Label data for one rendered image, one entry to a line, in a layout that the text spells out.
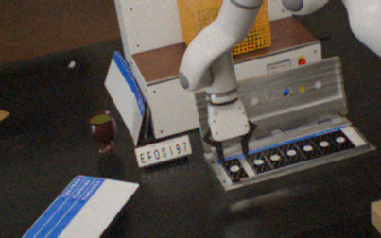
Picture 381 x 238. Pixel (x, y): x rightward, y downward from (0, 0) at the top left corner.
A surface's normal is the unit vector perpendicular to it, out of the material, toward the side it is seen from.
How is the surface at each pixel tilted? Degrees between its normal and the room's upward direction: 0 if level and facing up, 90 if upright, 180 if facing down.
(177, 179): 0
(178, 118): 90
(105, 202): 0
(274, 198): 0
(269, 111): 76
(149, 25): 90
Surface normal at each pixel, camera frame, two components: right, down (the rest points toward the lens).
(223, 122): 0.24, 0.28
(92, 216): -0.13, -0.85
